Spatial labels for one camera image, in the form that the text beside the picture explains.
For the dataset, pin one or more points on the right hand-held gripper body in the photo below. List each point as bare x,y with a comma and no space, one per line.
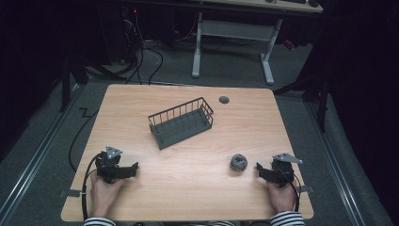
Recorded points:
284,169

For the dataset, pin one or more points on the white-legged wooden desk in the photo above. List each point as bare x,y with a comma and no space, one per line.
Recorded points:
235,29

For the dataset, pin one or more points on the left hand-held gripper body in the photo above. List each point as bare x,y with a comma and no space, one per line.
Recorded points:
108,163

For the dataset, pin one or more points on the person's right hand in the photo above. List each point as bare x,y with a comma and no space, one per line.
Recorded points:
282,197

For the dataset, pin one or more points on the metal floor rail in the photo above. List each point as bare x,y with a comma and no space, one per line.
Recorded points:
337,166
34,158

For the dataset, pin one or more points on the grey tape strip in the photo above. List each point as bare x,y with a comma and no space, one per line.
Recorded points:
71,193
306,189

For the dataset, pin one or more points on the person's left hand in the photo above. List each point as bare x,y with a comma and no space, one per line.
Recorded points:
103,194

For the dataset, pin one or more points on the black metal stand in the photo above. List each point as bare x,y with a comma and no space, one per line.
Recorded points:
321,103
66,84

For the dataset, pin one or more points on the steel wool scrubber ball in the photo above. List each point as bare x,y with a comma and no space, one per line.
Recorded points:
238,162

